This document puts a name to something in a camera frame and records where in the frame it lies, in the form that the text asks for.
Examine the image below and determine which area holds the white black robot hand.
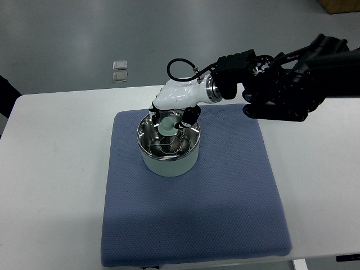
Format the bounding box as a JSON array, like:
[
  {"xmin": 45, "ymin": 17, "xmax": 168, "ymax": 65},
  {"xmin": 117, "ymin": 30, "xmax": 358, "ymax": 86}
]
[{"xmin": 149, "ymin": 75, "xmax": 223, "ymax": 129}]

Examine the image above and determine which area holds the glass lid green knob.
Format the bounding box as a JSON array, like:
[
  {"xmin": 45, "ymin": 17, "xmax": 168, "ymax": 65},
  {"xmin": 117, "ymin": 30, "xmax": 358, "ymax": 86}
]
[{"xmin": 137, "ymin": 110, "xmax": 201, "ymax": 161}]

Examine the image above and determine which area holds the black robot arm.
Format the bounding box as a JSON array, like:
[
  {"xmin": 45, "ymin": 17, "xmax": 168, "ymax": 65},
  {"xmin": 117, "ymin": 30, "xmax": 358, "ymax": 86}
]
[{"xmin": 210, "ymin": 34, "xmax": 359, "ymax": 122}]

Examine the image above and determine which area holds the mint green pot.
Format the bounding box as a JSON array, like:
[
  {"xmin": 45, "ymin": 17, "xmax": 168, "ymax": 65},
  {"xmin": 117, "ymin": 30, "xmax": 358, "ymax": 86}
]
[{"xmin": 137, "ymin": 108, "xmax": 201, "ymax": 178}]

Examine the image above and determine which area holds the lower metal floor plate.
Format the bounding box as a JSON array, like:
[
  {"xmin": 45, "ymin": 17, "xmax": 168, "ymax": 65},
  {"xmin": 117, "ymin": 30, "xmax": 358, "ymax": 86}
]
[{"xmin": 112, "ymin": 71, "xmax": 128, "ymax": 83}]

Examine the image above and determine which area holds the metal floor plate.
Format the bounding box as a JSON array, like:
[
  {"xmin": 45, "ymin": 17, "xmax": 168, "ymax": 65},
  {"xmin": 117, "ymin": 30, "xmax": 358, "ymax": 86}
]
[
  {"xmin": 112, "ymin": 60, "xmax": 127, "ymax": 70},
  {"xmin": 112, "ymin": 71, "xmax": 128, "ymax": 83}
]

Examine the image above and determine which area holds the upper metal floor plate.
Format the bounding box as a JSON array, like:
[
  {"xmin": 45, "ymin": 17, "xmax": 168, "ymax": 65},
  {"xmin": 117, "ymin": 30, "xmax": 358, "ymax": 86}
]
[{"xmin": 112, "ymin": 60, "xmax": 127, "ymax": 70}]

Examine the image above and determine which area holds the blue textured mat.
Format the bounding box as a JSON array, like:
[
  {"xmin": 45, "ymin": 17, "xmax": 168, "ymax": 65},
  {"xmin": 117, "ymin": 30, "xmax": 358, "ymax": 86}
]
[{"xmin": 101, "ymin": 104, "xmax": 292, "ymax": 267}]

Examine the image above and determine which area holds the cardboard box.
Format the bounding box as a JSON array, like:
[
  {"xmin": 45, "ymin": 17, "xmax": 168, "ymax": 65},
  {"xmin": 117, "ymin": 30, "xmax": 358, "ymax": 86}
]
[{"xmin": 317, "ymin": 0, "xmax": 360, "ymax": 15}]

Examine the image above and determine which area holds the person in dark clothes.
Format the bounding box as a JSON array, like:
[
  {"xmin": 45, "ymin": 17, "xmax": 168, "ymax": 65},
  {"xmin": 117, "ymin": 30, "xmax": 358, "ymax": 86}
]
[{"xmin": 0, "ymin": 74, "xmax": 22, "ymax": 140}]

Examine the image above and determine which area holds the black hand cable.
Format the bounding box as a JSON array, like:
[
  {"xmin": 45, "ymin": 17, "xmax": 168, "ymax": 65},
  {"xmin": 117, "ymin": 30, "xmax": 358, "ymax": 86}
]
[{"xmin": 166, "ymin": 58, "xmax": 219, "ymax": 82}]

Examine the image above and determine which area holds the wire steaming rack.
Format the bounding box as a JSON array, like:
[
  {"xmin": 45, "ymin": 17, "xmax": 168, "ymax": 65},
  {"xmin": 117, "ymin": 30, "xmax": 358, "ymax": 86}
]
[{"xmin": 145, "ymin": 134, "xmax": 192, "ymax": 158}]

